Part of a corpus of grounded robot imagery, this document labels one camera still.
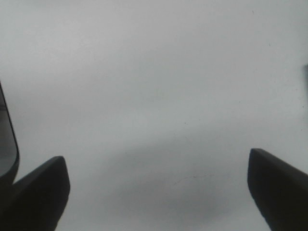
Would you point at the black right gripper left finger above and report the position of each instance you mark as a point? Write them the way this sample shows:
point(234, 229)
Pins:
point(37, 201)

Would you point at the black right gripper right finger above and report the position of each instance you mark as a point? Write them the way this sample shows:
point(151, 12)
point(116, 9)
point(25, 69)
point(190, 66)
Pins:
point(279, 190)

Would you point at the dark object at edge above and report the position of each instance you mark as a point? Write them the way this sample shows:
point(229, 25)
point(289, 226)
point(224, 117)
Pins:
point(9, 152)

